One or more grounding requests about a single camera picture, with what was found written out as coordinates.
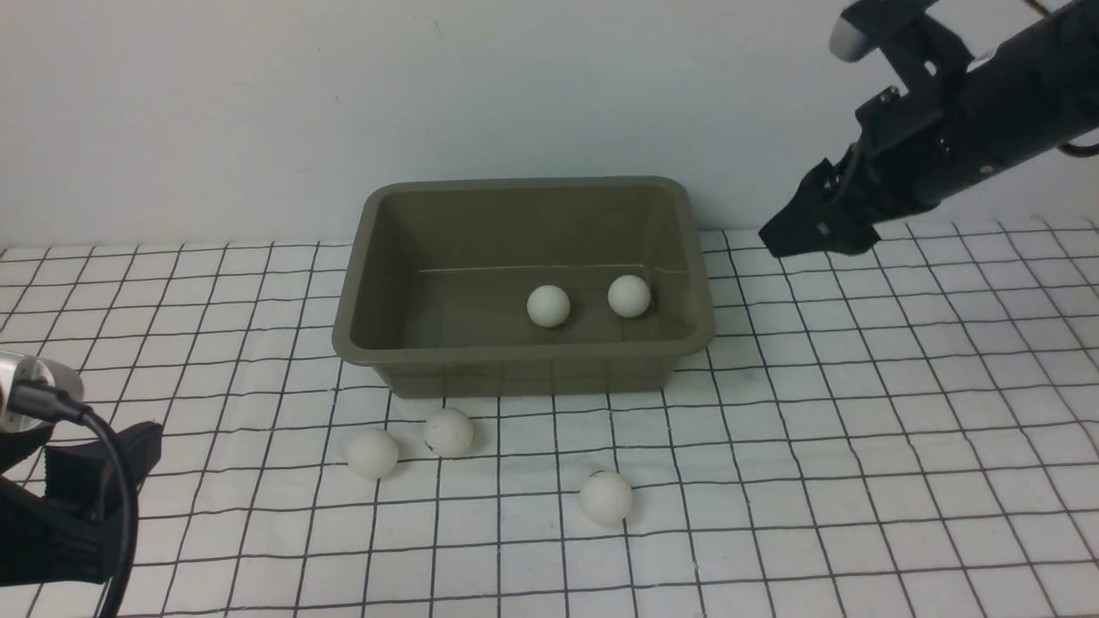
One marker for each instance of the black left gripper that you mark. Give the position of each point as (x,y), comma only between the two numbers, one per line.
(78,529)

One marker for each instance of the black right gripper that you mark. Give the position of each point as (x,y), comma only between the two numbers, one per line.
(915,150)

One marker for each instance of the white ping-pong ball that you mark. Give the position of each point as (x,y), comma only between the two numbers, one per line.
(372,454)
(629,296)
(606,498)
(548,306)

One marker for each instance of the white ping-pong ball front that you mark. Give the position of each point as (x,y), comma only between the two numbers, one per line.
(606,498)

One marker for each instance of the white ping-pong ball marked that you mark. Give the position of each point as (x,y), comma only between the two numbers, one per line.
(448,433)

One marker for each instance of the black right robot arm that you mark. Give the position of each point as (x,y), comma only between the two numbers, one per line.
(1051,83)

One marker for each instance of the white checkered tablecloth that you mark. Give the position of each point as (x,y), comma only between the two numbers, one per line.
(911,433)

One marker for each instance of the olive green plastic bin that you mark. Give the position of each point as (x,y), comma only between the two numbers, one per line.
(434,295)

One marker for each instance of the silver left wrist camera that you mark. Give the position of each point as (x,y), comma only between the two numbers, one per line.
(32,389)

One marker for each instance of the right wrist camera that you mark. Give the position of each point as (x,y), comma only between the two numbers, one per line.
(920,50)

